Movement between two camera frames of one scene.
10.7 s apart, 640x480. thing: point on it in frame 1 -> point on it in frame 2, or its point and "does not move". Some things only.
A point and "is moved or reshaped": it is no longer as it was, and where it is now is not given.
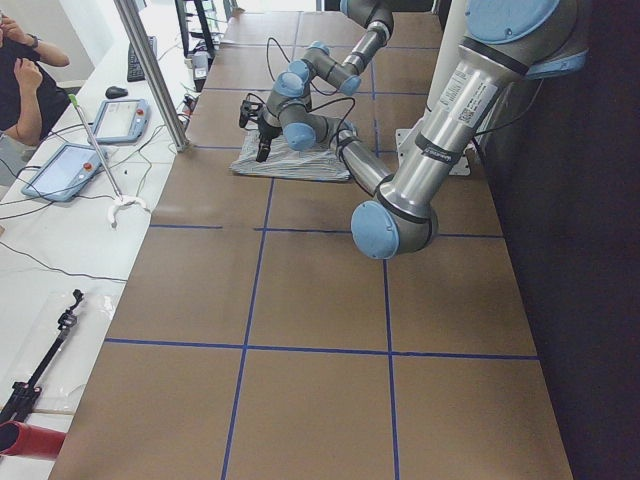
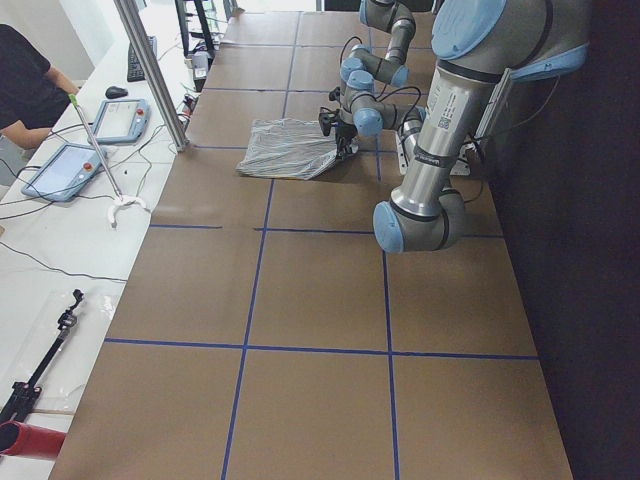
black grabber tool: x=23 y=392 does not move
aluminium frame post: x=155 y=72 does not move
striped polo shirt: x=321 y=163 is moved or reshaped
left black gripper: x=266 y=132 -> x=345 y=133
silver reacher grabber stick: x=122 y=201 does not move
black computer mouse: x=115 y=92 does not move
